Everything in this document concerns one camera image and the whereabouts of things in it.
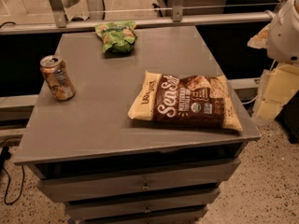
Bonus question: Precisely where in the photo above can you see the black floor cable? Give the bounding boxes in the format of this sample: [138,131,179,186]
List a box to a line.
[0,136,26,205]

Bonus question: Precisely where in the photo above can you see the grey drawer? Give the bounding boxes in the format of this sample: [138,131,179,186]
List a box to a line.
[66,188,220,220]
[80,205,207,224]
[37,158,240,203]

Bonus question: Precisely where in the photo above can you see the green rice chip bag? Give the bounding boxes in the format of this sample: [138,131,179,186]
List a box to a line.
[95,21,137,53]

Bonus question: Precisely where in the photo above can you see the middle grey drawer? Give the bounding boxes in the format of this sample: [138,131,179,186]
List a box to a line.
[66,188,220,220]

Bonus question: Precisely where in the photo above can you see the brown Sensible chip bag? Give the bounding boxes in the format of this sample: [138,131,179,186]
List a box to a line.
[128,72,242,131]

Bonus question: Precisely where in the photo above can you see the top grey drawer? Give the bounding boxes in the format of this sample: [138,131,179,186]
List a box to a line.
[37,158,240,203]

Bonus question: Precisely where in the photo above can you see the orange soda can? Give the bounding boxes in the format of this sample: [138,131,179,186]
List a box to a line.
[40,55,76,101]

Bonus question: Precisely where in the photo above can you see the bottom grey drawer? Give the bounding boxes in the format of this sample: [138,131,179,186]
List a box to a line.
[80,205,207,224]

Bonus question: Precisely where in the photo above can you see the grey metal window rail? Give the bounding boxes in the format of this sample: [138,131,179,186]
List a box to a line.
[0,10,274,35]

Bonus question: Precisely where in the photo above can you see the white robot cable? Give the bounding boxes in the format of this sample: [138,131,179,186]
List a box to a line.
[241,94,260,106]

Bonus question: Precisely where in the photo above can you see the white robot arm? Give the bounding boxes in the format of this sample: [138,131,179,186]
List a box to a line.
[247,0,299,64]

